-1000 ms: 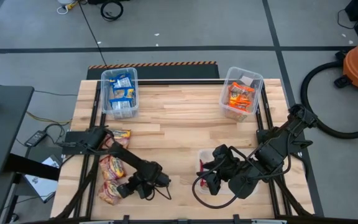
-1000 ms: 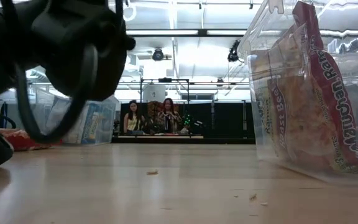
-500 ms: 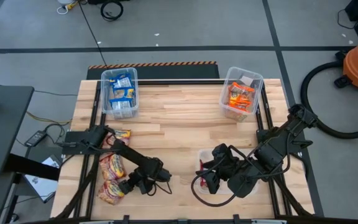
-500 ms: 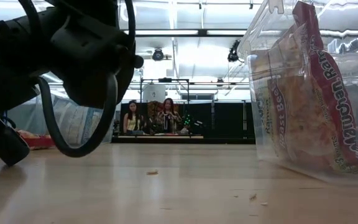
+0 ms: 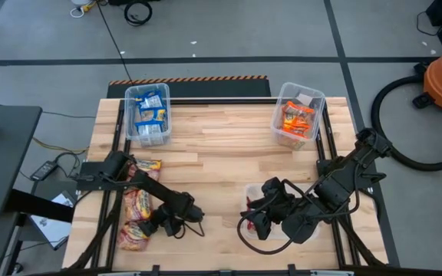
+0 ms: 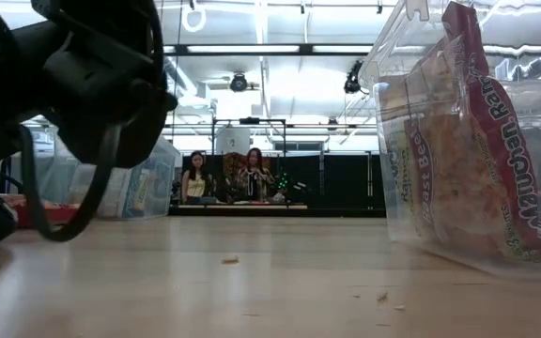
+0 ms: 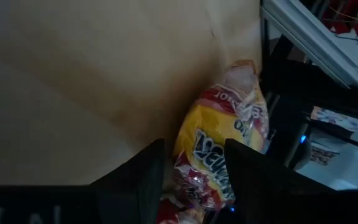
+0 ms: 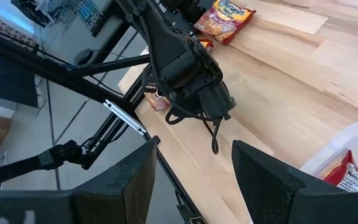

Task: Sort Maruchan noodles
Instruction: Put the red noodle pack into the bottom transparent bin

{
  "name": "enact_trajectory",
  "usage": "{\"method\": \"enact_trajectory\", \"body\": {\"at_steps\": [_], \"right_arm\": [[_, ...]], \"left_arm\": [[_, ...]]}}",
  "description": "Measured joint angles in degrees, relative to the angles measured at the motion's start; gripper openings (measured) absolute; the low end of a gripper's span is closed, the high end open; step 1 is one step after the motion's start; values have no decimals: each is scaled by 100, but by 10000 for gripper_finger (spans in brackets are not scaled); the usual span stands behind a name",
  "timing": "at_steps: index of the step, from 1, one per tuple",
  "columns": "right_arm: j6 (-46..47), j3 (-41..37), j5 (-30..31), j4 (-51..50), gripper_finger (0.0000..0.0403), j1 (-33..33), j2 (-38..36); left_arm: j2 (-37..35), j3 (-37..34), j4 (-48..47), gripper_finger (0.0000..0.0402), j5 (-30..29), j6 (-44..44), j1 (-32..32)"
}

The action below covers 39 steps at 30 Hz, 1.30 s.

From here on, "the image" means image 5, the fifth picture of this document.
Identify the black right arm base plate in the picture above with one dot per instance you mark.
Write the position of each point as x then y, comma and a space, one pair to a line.
372, 178

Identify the black hazard-striped floor mat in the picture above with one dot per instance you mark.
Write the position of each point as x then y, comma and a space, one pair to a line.
221, 88

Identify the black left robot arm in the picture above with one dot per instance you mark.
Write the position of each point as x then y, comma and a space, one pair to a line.
159, 189

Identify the red and yellow ramen pack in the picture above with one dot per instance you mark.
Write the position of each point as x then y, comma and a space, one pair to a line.
138, 207
152, 165
130, 237

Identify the black aluminium table frame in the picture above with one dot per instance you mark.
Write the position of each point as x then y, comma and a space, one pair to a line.
120, 122

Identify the blue soy sauce ramen pack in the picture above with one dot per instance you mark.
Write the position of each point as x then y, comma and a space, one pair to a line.
150, 130
150, 100
152, 115

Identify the black power adapter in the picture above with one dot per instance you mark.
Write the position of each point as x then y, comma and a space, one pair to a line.
43, 171

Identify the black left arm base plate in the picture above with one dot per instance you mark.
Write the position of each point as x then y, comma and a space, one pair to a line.
90, 182

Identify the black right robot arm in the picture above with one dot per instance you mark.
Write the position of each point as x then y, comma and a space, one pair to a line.
344, 180

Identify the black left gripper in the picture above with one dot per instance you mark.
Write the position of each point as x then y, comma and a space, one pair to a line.
182, 214

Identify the red roast beef ramen pack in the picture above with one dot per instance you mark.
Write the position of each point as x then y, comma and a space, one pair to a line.
249, 224

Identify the black desk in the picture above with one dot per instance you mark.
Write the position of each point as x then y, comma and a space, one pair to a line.
2, 172

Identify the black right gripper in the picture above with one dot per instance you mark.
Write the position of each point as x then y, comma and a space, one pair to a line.
271, 195

